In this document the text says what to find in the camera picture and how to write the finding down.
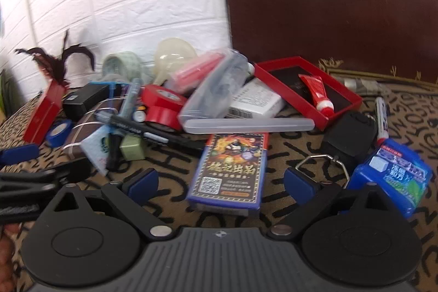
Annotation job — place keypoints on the brown wooden headboard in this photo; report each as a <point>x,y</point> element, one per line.
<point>325,4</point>

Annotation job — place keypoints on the white box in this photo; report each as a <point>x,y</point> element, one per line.
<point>255,102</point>

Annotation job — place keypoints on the black box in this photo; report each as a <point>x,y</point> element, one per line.
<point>85,98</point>

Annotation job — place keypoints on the pink packet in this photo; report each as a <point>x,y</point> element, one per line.
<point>196,71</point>

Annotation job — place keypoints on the blue chewing gum pack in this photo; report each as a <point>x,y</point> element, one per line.
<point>391,177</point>

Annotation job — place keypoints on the beige funnel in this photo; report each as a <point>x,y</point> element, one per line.
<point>171,56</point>

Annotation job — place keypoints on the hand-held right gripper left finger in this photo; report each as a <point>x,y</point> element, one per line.
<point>143,183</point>

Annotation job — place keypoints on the red tray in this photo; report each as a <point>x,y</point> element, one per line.
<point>284,83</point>

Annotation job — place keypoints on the black clip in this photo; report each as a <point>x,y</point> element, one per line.
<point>114,151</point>

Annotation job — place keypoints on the blue playing card box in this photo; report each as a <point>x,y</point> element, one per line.
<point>227,172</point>

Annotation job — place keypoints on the red tube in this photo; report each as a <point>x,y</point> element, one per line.
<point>320,93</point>

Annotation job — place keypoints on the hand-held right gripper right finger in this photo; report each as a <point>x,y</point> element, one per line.
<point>300,187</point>

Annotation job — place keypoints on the clear tape roll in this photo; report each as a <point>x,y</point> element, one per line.
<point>121,64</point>

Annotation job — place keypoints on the red box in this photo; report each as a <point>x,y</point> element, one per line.
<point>42,110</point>

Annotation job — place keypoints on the person's left hand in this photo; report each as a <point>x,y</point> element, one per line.
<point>7,251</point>

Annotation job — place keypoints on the small battery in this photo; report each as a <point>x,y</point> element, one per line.
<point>140,116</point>

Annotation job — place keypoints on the white card packet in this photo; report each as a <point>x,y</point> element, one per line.
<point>97,151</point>

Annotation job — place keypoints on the translucent toothbrush case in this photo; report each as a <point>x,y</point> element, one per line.
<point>249,126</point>

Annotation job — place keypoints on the clear plastic case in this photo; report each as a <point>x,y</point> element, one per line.
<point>214,90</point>

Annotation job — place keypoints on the small green box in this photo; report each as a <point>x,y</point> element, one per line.
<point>131,147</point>

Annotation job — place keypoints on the blue tape roll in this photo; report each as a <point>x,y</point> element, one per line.
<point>59,134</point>

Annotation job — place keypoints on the letter printed blanket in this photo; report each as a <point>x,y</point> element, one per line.
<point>273,155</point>

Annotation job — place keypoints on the black marker pen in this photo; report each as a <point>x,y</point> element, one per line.
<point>150,134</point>

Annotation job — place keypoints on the white marker pen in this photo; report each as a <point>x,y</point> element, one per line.
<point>381,121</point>

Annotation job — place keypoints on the brown striped box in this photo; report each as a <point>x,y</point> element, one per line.
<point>85,131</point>

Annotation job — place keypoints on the dark feather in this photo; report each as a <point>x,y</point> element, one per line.
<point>56,64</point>

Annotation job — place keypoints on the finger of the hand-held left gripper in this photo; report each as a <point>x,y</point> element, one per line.
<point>41,177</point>
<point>20,154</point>

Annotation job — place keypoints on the metal carabiner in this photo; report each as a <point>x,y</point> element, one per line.
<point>321,166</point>

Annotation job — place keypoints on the blue grey marker pen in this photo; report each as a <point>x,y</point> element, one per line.
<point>129,100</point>

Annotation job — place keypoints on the silver wrapped object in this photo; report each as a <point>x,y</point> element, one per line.
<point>359,84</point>

